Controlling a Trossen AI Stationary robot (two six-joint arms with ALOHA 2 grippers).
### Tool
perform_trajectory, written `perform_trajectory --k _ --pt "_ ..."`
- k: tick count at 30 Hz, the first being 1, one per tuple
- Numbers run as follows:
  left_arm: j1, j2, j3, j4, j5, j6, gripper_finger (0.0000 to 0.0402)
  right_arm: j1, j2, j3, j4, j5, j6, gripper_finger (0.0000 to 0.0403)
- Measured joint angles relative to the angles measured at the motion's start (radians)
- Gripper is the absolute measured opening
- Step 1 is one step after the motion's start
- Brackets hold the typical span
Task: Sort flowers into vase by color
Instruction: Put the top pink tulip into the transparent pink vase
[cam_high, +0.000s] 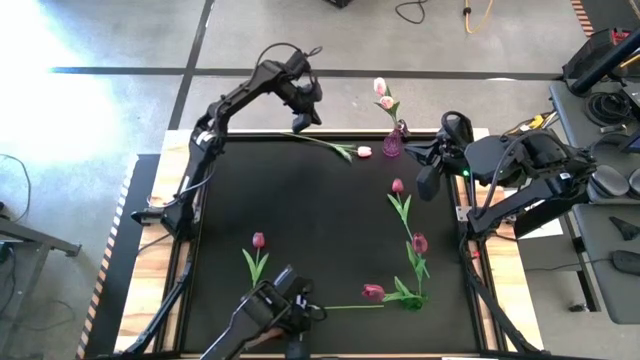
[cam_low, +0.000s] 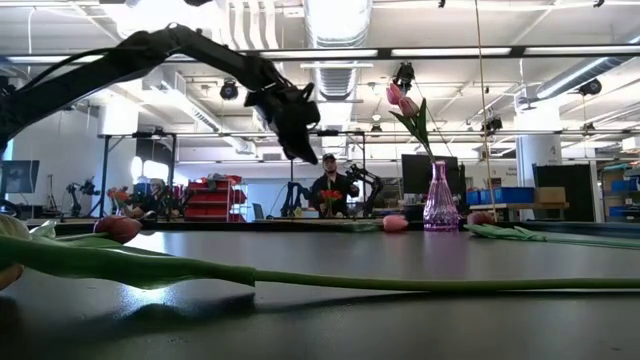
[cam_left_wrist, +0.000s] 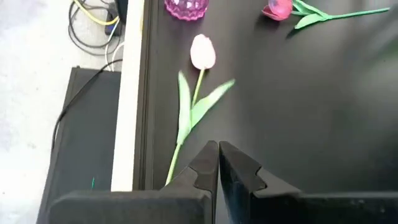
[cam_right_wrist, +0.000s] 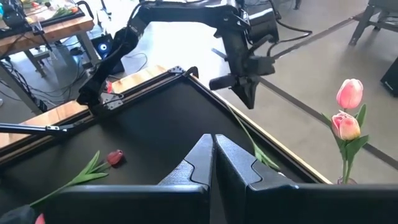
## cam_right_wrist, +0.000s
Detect black floor cable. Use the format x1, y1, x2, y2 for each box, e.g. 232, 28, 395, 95
123, 52, 149, 73

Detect purple glass vase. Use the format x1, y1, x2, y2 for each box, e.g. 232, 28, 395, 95
336, 175, 358, 185

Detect wooden workbench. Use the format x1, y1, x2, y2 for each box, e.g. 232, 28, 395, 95
0, 0, 101, 114

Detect black speaker box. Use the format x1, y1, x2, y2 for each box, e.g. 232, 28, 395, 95
380, 57, 398, 98

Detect black table legs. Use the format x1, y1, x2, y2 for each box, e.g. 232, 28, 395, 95
348, 0, 398, 47

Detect black table frame rail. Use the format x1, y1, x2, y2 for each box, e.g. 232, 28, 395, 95
0, 66, 326, 184

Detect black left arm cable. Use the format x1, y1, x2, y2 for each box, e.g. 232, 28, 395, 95
266, 17, 313, 58

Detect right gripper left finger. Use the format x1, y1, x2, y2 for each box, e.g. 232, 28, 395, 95
43, 133, 215, 224

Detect black frame strut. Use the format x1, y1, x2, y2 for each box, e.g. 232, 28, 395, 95
0, 122, 94, 135

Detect black PC blue fans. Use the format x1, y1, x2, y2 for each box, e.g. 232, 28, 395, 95
91, 33, 115, 60

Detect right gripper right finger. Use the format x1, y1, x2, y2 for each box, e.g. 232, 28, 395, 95
214, 134, 398, 224

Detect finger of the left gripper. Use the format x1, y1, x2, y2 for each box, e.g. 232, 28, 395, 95
231, 81, 249, 109
245, 77, 260, 110

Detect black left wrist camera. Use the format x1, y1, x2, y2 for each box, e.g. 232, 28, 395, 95
248, 55, 276, 76

